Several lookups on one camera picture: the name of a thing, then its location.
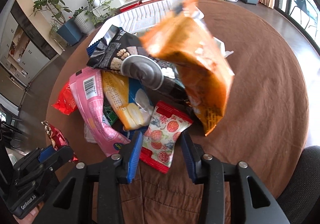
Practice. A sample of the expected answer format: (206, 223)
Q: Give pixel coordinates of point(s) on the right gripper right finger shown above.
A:
(192, 154)

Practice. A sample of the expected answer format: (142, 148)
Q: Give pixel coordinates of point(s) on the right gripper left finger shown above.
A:
(129, 159)

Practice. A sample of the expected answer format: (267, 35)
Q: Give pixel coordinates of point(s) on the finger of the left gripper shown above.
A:
(46, 153)

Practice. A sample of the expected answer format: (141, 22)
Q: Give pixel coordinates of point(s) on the white red floral snack packet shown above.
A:
(165, 127)

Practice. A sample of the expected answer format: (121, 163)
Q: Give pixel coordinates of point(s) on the green snack packet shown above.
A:
(109, 114)

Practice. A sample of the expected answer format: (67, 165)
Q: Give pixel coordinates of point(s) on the orange snack bag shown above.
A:
(185, 41)

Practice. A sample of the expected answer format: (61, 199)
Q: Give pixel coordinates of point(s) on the left hand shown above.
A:
(28, 219)

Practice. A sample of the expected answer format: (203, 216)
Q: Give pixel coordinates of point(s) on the small red gold snack packet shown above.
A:
(59, 143)

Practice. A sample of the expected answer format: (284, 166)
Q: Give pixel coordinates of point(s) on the red snack bag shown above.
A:
(65, 102)

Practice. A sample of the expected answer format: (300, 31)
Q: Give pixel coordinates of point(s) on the blue yellow cake snack bag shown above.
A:
(128, 99)

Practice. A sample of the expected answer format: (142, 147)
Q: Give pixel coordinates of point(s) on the brown tablecloth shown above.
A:
(265, 124)

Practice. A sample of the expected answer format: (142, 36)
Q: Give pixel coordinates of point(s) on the pink snack bag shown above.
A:
(87, 90)

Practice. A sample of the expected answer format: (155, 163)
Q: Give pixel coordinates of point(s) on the black office chair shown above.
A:
(300, 199)

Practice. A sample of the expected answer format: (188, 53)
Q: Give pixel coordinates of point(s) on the black snack bag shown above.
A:
(121, 52)

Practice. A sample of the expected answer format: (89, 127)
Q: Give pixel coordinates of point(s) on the white ribbed planter with plant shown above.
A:
(82, 19)

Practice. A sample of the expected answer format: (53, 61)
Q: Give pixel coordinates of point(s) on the white plastic tray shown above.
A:
(136, 20)

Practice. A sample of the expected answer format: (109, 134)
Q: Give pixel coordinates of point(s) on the blue planter with tree left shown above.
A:
(64, 31)

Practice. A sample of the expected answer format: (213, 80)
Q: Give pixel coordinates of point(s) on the left red storage box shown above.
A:
(129, 7)

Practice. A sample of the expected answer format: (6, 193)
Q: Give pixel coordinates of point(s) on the outdoor balcony chair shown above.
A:
(304, 13)

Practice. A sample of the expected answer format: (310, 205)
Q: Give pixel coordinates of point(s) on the white wood wall cabinet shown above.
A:
(26, 44)

